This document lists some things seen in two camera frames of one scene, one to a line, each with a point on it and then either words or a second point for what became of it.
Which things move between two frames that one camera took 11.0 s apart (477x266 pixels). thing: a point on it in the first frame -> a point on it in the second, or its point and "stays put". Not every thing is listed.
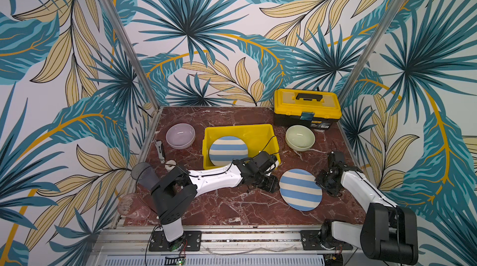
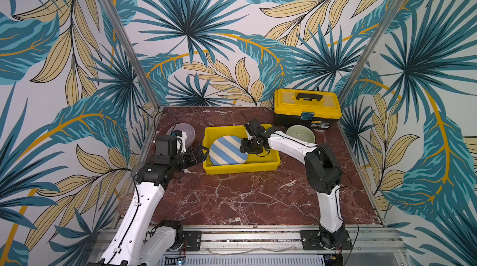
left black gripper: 268,180 -> 195,156
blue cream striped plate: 298,189 -> 225,150
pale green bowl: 300,138 stays put
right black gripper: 324,181 -> 251,145
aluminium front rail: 234,240 stays put
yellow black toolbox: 316,107 stays put
